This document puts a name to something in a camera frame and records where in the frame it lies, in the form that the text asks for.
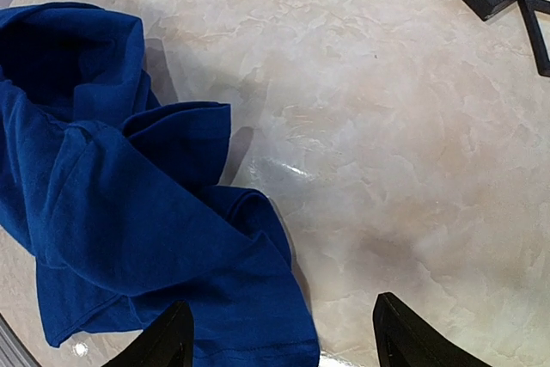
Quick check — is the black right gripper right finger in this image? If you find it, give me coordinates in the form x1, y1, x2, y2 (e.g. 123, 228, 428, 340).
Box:
373, 292, 468, 366

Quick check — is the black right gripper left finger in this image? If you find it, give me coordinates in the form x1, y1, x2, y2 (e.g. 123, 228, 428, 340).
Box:
104, 302, 194, 367

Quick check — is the blue printed t-shirt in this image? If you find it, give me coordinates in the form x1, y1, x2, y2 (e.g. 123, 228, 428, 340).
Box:
1, 3, 321, 366

